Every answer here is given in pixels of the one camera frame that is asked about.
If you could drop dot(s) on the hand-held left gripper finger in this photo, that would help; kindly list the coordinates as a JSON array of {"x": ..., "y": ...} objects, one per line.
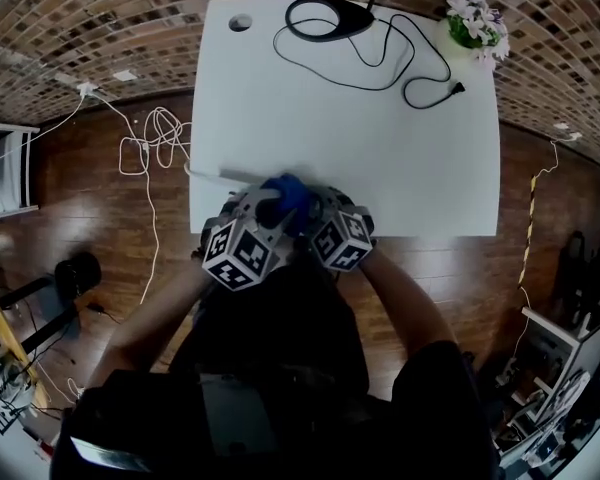
[
  {"x": 287, "y": 225},
  {"x": 262, "y": 193}
]

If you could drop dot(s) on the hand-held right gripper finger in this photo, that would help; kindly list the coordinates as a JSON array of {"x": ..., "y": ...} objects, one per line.
[{"x": 320, "y": 203}]

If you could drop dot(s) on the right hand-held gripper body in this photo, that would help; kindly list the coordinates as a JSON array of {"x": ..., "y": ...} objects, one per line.
[{"x": 340, "y": 243}]

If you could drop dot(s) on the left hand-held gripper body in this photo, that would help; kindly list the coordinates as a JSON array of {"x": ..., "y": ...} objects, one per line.
[{"x": 240, "y": 258}]

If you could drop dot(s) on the blue cloth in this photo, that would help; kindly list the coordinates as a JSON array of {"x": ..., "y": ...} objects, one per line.
[{"x": 290, "y": 193}]

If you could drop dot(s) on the person's left forearm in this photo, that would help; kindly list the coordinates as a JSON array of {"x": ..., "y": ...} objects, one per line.
[{"x": 145, "y": 328}]

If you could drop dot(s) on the person's right forearm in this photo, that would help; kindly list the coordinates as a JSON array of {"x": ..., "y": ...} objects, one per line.
[{"x": 410, "y": 303}]

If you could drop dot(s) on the shiny grey shoulder device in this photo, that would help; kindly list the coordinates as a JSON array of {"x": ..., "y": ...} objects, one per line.
[{"x": 107, "y": 455}]

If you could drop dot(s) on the person's dark clothing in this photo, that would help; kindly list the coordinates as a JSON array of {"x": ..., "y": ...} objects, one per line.
[{"x": 280, "y": 328}]

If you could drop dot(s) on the grey chest-worn tagged device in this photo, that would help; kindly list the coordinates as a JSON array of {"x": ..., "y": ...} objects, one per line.
[{"x": 237, "y": 413}]

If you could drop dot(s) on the black round bin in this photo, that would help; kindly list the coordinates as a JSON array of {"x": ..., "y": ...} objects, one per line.
[{"x": 77, "y": 273}]

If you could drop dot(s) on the black desk lamp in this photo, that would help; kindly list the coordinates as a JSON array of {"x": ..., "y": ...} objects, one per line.
[{"x": 352, "y": 20}]

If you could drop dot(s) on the yellow black striped tape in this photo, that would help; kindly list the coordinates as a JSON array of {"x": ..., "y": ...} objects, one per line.
[{"x": 528, "y": 233}]

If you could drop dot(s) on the potted flowers in white pot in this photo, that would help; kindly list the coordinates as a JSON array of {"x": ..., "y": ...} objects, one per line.
[{"x": 467, "y": 33}]

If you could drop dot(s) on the white metal shelf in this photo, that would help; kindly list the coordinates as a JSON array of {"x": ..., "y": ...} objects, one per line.
[{"x": 5, "y": 178}]

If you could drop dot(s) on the wooden desk black legs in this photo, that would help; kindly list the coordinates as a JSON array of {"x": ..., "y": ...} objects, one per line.
[{"x": 7, "y": 348}]

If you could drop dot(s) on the white open cabinet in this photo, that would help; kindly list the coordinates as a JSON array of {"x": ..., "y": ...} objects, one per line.
[{"x": 597, "y": 353}]

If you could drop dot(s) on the white wall plate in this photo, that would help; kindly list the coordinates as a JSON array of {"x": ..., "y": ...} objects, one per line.
[{"x": 124, "y": 75}]

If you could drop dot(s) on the white wall plug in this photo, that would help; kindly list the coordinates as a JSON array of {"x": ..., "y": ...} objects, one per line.
[
  {"x": 87, "y": 89},
  {"x": 567, "y": 133}
]

